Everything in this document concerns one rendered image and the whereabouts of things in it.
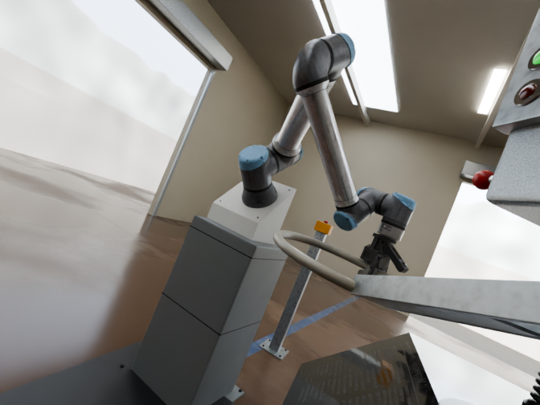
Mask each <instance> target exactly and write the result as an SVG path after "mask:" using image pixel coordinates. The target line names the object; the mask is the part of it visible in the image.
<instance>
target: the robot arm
mask: <svg viewBox="0 0 540 405"><path fill-rule="evenodd" d="M355 55H356V49H355V45H354V41H353V40H352V38H351V37H350V36H349V35H348V34H346V33H343V32H339V33H333V34H331V35H327V36H325V37H322V38H319V39H313V40H310V41H309V42H307V43H306V44H305V45H304V46H303V47H302V48H301V50H300V52H299V53H298V55H297V58H296V61H295V63H294V67H293V73H292V83H293V87H294V90H295V93H296V94H297V96H296V98H295V100H294V102H293V104H292V107H291V109H290V111H289V113H288V115H287V118H286V120H285V122H284V125H283V127H282V129H281V131H280V132H278V133H277V134H276V135H275V136H274V137H273V139H272V142H271V143H270V144H269V145H266V146H263V145H251V146H248V147H247V148H245V149H243V150H242V151H241V152H240V153H239V168H240V173H241V177H242V182H243V193H242V201H243V204H244V205H246V206H247V207H250V208H263V207H268V206H270V205H272V204H273V203H274V202H275V201H276V199H277V191H276V188H275V187H274V185H273V184H272V176H273V175H275V174H277V173H279V172H281V171H282V170H284V169H286V168H288V167H290V166H291V165H294V164H296V163H297V162H298V161H300V159H301V158H302V155H303V148H302V147H301V141H302V139H303V137H304V135H305V134H306V132H307V130H308V129H309V126H310V125H311V128H312V131H313V135H314V138H315V141H316V143H317V148H318V151H319V154H320V156H321V161H322V164H323V166H324V169H325V173H326V177H327V179H328V182H329V186H330V189H331V192H332V195H333V199H334V201H335V207H336V209H337V211H336V212H335V213H334V215H333V219H334V222H335V223H336V224H337V225H338V226H339V227H340V228H341V229H342V230H344V231H352V230H353V229H355V228H356V227H357V226H358V225H359V224H361V223H362V222H363V221H365V220H366V219H368V218H369V217H371V216H372V214H373V213H375V214H378V215H381V216H383V217H382V220H381V223H380V224H379V226H378V230H377V232H378V233H380V234H376V233H374V234H373V236H374V239H373V241H372V243H371V244H370V245H369V244H368V245H369V246H368V245H367V246H365V247H364V249H363V251H362V254H361V256H360V258H361V259H362V260H364V261H365V262H367V263H368V264H371V265H368V266H367V267H366V269H360V270H359V271H358V274H359V275H376V273H377V269H381V270H382V271H384V272H385V273H387V270H388V267H389V264H390V261H392V262H393V264H394V266H395V267H396V269H397V270H398V271H399V272H403V273H405V272H407V271H408V270H409V268H408V267H407V265H406V264H405V263H404V261H403V259H402V258H401V256H400V255H399V253H398V252H397V251H396V249H395V247H394V246H393V244H396V243H397V241H396V240H398V241H401V239H402V237H403V234H404V232H405V229H406V227H407V225H408V223H409V220H410V218H411V216H412V214H413V212H414V209H415V206H416V201H415V200H413V199H412V198H409V197H407V196H405V195H403V194H400V193H397V192H394V193H393V194H388V193H385V192H382V191H380V190H375V189H374V188H371V187H363V188H361V189H360V190H358V192H357V193H356V190H355V187H354V182H353V179H352V176H351V173H350V168H349V165H348V162H347V159H346V154H345V151H344V148H343V145H342V140H341V137H340V134H339V131H338V126H337V123H336V120H335V117H334V114H333V110H332V106H331V103H330V100H329V95H328V94H329V91H330V89H331V88H332V87H333V84H334V83H335V81H336V80H337V79H338V77H339V76H340V74H341V73H342V70H343V69H344V68H347V67H349V66H350V65H351V64H352V63H353V62H354V59H355ZM391 243H393V244H391ZM376 268H377V269H376Z"/></svg>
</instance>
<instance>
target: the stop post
mask: <svg viewBox="0 0 540 405"><path fill-rule="evenodd" d="M314 230H316V233H315V235H314V237H313V238H314V239H318V240H320V241H322V242H325V238H326V236H327V235H330V234H331V232H332V230H333V226H331V225H329V224H328V223H325V222H322V221H319V220H318V221H317V222H316V225H315V227H314ZM320 252H321V249H320V248H318V247H314V246H312V245H310V247H309V250H308V252H307V254H306V255H307V256H309V257H311V258H312V259H314V260H317V258H318V256H319V254H320ZM311 273H312V271H310V270H308V269H307V268H305V267H304V266H301V270H300V271H299V274H298V276H297V279H296V282H295V284H294V286H293V288H292V291H291V293H290V296H289V298H288V301H287V304H286V306H285V307H284V311H283V313H282V315H281V318H280V321H279V323H278V325H277V327H276V331H275V333H274V335H273V337H272V340H270V339H267V340H266V341H264V342H263V343H262V344H260V345H259V347H260V348H262V349H263V350H266V351H267V352H269V353H270V354H272V355H273V356H275V357H276V358H279V359H280V360H282V359H283V358H284V357H285V356H286V354H287V353H288V352H289V351H288V350H286V349H285V348H283V347H282V345H283V342H284V339H285V337H286V334H287V332H288V329H289V327H290V325H291V323H292V320H293V317H294V315H295V312H296V311H297V307H298V305H299V303H300V301H301V298H302V295H303V293H304V291H305V288H306V285H307V284H308V281H309V278H310V276H311Z"/></svg>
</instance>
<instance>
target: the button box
mask: <svg viewBox="0 0 540 405"><path fill-rule="evenodd" d="M539 48H540V9H539V11H538V14H537V17H536V19H535V21H534V25H533V26H532V29H531V31H530V34H529V37H528V39H527V41H526V45H525V46H524V49H523V51H522V54H521V57H520V59H519V61H518V63H517V66H516V69H515V71H514V74H513V76H512V79H511V81H510V83H509V87H508V88H507V91H506V93H505V96H504V99H503V101H502V103H501V107H500V108H499V111H498V113H497V116H496V119H495V121H494V123H493V128H495V129H496V130H498V131H500V132H502V133H504V134H510V133H511V132H512V131H513V130H515V129H521V128H525V127H529V126H533V125H540V94H539V95H538V96H537V97H536V98H535V99H534V100H533V101H531V102H530V103H528V104H525V105H523V106H518V105H516V104H515V103H514V101H513V100H514V97H515V95H516V93H517V91H518V90H519V89H520V88H521V87H522V86H523V85H524V84H526V83H527V82H529V81H531V80H534V79H540V68H539V69H538V70H533V71H532V70H530V69H529V68H528V63H529V60H530V58H531V56H532V55H533V54H534V53H535V52H536V51H537V50H538V49H539Z"/></svg>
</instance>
